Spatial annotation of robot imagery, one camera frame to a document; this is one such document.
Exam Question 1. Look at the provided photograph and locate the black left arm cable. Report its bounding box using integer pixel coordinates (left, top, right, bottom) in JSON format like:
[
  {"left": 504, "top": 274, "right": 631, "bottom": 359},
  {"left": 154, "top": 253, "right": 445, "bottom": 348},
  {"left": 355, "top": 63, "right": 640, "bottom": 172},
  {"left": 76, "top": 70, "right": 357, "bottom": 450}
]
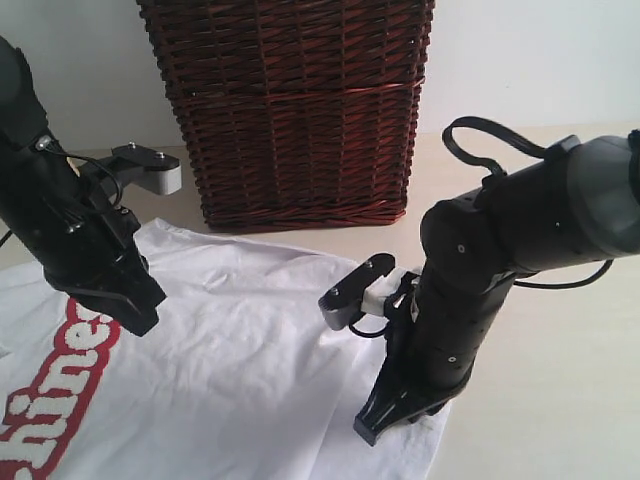
[{"left": 0, "top": 152, "right": 126, "bottom": 246}]

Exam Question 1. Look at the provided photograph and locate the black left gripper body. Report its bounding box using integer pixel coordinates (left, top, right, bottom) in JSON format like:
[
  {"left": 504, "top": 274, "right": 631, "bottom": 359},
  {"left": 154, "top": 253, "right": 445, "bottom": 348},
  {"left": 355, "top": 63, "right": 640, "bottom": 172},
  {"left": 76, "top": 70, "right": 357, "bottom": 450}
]
[{"left": 1, "top": 130, "right": 149, "bottom": 289}]

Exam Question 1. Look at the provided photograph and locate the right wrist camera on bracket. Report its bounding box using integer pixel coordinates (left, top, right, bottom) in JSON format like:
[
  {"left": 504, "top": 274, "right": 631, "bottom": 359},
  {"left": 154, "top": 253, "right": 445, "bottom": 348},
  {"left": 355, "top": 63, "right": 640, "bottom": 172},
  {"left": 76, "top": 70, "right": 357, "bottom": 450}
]
[{"left": 318, "top": 253, "right": 419, "bottom": 338}]

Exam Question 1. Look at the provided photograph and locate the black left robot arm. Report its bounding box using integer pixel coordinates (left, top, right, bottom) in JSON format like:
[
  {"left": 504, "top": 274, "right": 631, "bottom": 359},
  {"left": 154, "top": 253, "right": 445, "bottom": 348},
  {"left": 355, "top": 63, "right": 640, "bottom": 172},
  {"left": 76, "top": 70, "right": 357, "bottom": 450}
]
[{"left": 1, "top": 40, "right": 166, "bottom": 336}]

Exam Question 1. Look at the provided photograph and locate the white t-shirt with red lettering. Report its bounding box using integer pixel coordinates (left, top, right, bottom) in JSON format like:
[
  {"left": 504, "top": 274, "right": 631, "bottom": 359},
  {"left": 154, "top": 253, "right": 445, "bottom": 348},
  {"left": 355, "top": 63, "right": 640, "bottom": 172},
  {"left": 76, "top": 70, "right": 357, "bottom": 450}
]
[{"left": 1, "top": 219, "right": 447, "bottom": 479}]

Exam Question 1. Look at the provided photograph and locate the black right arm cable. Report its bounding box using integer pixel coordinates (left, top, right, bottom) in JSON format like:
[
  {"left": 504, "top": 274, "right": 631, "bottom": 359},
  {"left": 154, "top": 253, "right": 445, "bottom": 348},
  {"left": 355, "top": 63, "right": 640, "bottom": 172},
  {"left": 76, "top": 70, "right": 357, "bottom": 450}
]
[{"left": 441, "top": 115, "right": 556, "bottom": 181}]

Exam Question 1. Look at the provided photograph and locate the dark brown wicker basket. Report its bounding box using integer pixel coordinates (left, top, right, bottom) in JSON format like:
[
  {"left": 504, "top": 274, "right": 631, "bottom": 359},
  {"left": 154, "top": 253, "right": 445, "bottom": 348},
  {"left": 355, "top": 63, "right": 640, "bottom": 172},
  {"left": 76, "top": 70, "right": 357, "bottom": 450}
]
[{"left": 138, "top": 1, "right": 435, "bottom": 232}]

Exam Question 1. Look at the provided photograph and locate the black and grey right robot arm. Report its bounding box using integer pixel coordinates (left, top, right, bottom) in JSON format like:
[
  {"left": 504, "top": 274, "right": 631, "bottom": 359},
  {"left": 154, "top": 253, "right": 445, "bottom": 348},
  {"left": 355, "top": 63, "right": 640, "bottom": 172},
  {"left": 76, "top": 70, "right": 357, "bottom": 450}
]
[{"left": 354, "top": 132, "right": 639, "bottom": 444}]

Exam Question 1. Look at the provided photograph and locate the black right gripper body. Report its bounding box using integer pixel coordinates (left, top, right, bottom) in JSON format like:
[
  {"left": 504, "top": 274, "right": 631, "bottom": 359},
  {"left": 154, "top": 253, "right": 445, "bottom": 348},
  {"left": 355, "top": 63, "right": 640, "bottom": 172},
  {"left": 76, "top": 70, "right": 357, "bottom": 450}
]
[{"left": 381, "top": 199, "right": 515, "bottom": 398}]

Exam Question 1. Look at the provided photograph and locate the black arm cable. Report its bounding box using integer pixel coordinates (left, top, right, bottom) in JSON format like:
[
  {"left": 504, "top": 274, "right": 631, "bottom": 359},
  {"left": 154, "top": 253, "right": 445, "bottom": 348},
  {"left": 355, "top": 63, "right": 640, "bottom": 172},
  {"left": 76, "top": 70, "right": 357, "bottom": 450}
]
[
  {"left": 0, "top": 152, "right": 126, "bottom": 246},
  {"left": 441, "top": 115, "right": 556, "bottom": 181}
]

